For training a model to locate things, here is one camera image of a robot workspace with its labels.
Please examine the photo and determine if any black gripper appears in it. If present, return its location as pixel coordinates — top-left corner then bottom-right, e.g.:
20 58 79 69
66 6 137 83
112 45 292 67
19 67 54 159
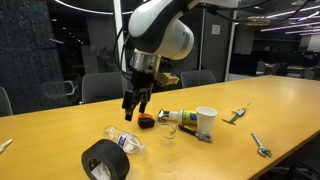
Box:
121 68 155 122

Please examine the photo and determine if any clear plastic water bottle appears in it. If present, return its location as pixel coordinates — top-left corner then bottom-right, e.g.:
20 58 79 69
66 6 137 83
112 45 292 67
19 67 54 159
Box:
103 125 147 155

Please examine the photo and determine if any orange black tape measure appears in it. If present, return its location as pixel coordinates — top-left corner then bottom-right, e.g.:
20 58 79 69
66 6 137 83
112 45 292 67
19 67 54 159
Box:
136 113 156 130

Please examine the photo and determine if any white bottle yellow label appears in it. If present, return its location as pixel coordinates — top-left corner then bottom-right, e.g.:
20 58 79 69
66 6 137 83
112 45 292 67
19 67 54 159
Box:
157 108 198 126

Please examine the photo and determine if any black tape roll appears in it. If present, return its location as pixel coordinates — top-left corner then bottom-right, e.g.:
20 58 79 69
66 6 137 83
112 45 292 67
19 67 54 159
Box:
80 138 131 180

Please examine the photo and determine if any clear plastic cup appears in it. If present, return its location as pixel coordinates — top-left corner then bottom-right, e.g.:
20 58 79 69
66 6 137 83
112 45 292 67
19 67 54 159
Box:
156 120 179 149

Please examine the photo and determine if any grey office chair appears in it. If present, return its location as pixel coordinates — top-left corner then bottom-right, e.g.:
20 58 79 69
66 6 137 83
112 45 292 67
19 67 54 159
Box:
179 69 218 89
80 71 129 105
0 87 14 118

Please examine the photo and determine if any white paper cup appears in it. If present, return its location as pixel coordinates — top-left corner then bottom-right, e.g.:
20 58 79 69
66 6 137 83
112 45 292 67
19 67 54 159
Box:
195 106 218 135

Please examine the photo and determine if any metal vernier caliper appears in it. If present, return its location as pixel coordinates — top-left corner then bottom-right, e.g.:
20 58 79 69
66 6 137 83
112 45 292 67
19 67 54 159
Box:
221 102 253 126

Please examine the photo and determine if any silver adjustable wrench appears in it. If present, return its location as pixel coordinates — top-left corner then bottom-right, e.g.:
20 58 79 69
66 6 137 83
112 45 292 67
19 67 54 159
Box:
250 132 273 158

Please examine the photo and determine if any white stick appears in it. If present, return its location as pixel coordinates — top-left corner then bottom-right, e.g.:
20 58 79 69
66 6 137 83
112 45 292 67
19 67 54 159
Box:
0 138 14 155

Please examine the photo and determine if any tan wrist camera box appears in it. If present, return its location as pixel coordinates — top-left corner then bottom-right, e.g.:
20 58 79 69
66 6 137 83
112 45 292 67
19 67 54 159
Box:
155 71 180 87

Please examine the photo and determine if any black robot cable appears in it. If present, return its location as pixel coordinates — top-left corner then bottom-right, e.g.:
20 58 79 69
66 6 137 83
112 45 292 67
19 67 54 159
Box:
113 23 135 82

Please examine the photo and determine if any white window frame post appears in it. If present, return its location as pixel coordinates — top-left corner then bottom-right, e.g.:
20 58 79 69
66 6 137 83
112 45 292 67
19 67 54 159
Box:
113 0 128 73

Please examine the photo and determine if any ring ceiling light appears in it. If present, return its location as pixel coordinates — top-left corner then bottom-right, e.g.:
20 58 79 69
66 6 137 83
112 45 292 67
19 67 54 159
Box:
53 0 134 16

